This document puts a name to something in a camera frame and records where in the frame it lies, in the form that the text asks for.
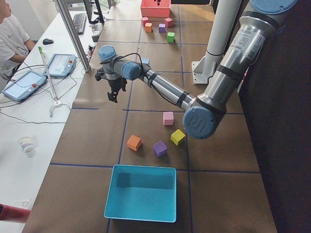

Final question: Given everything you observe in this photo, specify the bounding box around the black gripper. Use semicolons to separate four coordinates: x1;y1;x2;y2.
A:
107;78;127;103

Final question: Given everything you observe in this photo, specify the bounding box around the light blue block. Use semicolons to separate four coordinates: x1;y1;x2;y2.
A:
141;58;150;66

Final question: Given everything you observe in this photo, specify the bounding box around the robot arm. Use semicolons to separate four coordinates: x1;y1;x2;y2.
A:
95;0;295;139

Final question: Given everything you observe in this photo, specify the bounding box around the orange foam block left side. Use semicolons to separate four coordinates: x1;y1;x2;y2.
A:
126;134;142;151

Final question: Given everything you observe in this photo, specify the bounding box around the orange foam block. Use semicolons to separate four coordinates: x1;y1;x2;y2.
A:
144;23;153;33
126;134;142;151

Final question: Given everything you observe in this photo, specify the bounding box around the reacher grabber stick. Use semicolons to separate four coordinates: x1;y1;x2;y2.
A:
38;46;70;118

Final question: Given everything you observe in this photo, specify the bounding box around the pink foam block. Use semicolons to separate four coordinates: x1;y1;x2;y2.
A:
163;112;174;126

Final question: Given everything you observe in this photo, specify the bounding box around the far teach pendant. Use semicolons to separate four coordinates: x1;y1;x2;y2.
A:
47;53;76;79

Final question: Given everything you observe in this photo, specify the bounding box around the teach pendant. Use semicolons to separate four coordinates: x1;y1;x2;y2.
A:
1;71;47;102
47;53;76;79

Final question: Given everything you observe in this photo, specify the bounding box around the purple foam block left side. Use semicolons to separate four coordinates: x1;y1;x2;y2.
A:
153;141;168;157

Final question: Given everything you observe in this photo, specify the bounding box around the purple foam block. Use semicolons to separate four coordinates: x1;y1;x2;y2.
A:
158;23;166;33
153;141;168;157

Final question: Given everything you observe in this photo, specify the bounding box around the yellow foam block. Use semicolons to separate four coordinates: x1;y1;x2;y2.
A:
171;129;186;146

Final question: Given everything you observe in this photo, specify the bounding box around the black monitor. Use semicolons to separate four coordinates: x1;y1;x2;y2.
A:
83;0;105;25

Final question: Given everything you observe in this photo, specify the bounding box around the orange foam block right side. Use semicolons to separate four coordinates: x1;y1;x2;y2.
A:
144;23;153;33

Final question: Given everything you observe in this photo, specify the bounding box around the red foam block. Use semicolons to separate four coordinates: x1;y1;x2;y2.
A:
141;17;149;27

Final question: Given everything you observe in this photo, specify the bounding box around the green foam block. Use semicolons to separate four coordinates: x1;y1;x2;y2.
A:
167;32;175;43

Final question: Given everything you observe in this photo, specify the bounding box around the black keyboard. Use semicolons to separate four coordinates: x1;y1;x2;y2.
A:
72;13;86;35

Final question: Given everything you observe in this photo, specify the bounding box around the purple foam block right side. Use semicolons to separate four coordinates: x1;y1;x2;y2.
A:
158;23;166;33

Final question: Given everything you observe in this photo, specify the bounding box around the black computer mouse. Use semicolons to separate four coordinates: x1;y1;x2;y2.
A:
42;38;54;45

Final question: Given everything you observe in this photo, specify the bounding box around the near teach pendant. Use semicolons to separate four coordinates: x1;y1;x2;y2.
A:
1;71;47;102

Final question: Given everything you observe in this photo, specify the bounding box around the crimson foam block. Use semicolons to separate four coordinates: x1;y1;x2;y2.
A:
164;17;173;28

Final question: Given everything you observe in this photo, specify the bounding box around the red plastic bin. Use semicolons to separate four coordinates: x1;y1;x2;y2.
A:
140;0;171;17

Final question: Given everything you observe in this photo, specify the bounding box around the paper cup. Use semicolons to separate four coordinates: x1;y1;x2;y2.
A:
18;136;35;153

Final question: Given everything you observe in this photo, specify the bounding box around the teal plastic bin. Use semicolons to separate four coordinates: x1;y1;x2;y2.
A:
104;165;177;223

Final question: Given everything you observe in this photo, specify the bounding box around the person in white shirt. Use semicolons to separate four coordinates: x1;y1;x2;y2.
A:
0;0;35;80

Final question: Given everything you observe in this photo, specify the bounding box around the red cylinder object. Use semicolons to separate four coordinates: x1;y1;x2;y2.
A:
0;204;31;223

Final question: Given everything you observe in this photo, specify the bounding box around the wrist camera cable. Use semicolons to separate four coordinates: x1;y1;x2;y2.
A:
99;52;185;105

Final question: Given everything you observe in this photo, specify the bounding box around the aluminium frame post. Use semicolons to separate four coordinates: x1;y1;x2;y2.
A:
54;0;91;73

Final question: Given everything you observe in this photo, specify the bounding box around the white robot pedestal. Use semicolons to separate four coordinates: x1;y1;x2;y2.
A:
191;0;242;84

